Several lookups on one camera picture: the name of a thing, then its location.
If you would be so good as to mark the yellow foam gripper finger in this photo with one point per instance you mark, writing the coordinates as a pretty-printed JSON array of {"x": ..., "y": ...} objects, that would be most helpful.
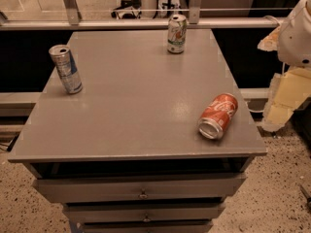
[
  {"x": 286, "y": 93},
  {"x": 270, "y": 42}
]

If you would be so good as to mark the silver blue redbull can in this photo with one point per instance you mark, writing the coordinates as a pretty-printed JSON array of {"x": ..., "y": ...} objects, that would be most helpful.
[{"x": 66, "y": 68}]

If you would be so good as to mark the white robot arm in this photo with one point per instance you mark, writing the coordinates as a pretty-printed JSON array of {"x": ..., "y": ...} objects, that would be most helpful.
[{"x": 294, "y": 42}]

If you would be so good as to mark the red coca-cola can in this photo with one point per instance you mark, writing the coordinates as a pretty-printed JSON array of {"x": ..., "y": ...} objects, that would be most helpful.
[{"x": 216, "y": 118}]

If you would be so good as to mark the green white soda can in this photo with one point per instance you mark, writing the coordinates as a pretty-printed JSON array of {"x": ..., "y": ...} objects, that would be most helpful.
[{"x": 177, "y": 28}]

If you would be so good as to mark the black office chair base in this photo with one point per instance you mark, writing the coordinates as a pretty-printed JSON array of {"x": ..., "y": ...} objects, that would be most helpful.
[{"x": 128, "y": 4}]

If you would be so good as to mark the grey drawer cabinet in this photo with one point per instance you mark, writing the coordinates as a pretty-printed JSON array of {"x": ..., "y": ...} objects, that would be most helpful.
[{"x": 124, "y": 155}]

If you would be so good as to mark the metal railing frame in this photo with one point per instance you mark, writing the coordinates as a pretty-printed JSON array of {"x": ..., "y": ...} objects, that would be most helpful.
[{"x": 100, "y": 14}]

